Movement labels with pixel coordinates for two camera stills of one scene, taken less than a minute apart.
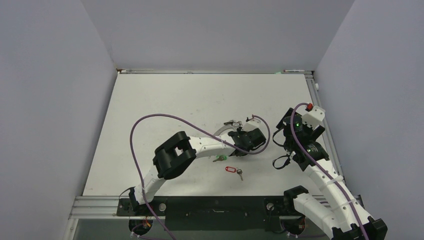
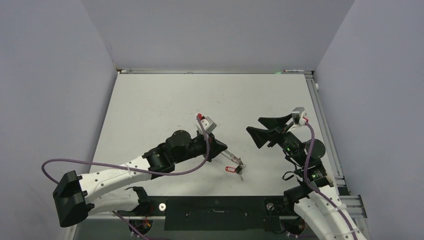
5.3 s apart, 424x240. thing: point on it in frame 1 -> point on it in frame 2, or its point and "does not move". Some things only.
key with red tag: (233, 169) does not move
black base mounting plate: (189, 213) does not move
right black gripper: (313, 133) -> (260, 136)
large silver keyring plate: (230, 124) -> (237, 160)
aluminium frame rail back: (213, 71) does not move
